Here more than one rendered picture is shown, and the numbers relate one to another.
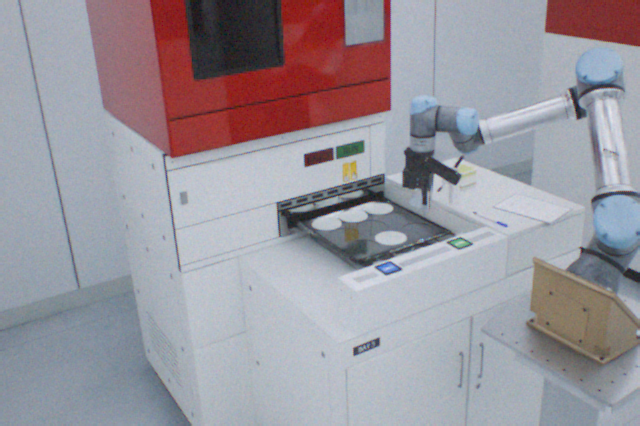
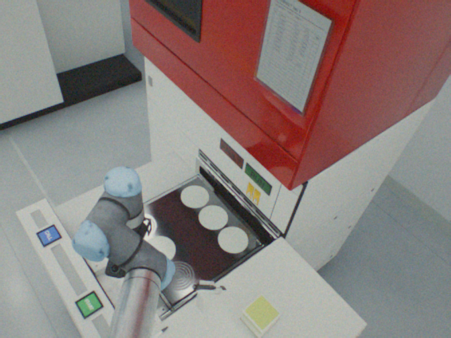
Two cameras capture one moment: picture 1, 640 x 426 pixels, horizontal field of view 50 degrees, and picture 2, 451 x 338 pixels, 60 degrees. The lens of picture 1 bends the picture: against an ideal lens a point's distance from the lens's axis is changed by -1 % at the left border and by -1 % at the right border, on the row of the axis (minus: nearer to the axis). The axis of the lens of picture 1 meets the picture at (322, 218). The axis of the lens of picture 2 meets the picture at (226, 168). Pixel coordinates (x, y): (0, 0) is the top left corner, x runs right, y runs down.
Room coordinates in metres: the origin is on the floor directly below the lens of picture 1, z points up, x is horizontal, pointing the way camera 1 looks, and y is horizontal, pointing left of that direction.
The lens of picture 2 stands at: (2.01, -0.84, 2.01)
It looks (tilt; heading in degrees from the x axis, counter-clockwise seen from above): 48 degrees down; 75
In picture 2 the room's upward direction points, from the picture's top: 9 degrees clockwise
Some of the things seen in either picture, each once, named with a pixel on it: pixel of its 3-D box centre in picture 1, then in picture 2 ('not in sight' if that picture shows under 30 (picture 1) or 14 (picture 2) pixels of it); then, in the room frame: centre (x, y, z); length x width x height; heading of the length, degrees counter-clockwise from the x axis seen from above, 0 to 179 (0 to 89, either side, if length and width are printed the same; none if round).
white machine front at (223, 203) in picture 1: (286, 186); (208, 145); (2.19, 0.12, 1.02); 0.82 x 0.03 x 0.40; 121
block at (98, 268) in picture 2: not in sight; (105, 263); (1.84, -0.25, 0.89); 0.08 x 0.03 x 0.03; 31
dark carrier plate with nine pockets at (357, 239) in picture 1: (371, 227); (187, 233); (2.10, -0.16, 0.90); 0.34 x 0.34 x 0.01; 30
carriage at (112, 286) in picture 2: not in sight; (118, 287); (1.88, -0.31, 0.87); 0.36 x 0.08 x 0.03; 121
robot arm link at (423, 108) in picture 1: (424, 116); (123, 193); (1.93, -0.31, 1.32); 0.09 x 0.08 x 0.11; 63
